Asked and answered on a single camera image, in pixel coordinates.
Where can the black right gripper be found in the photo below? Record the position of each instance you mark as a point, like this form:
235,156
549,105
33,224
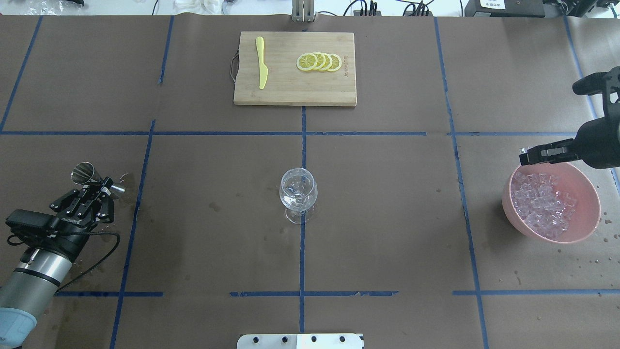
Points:
599,143

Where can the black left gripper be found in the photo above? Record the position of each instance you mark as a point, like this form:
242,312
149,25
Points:
69,238

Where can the steel cocktail jigger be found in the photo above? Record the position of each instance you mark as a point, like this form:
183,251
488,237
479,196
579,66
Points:
85,174

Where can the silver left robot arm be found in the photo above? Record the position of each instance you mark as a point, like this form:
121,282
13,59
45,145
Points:
30,288

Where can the pile of ice cubes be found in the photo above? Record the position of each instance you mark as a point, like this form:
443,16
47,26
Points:
541,204

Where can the clear wine glass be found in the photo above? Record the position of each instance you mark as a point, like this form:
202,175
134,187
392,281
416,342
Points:
298,192

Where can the pink bowl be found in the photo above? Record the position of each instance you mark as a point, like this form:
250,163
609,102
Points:
585,215

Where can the black equipment box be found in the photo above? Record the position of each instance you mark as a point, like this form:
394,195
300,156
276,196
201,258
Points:
505,8

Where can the bamboo cutting board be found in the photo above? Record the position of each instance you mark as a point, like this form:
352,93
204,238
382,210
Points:
287,85

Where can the yellow plastic knife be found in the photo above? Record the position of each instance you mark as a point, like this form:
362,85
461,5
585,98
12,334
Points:
263,69

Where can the lemon slice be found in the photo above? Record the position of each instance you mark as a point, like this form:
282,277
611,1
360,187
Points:
307,62
327,62
319,61
335,62

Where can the black power strip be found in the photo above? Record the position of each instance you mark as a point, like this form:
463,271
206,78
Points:
367,8

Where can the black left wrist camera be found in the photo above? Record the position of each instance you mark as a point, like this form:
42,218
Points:
30,228

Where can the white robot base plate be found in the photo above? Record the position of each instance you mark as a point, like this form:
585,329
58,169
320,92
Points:
302,341

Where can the metal camera stand post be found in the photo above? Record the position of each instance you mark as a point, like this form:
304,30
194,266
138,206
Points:
303,11

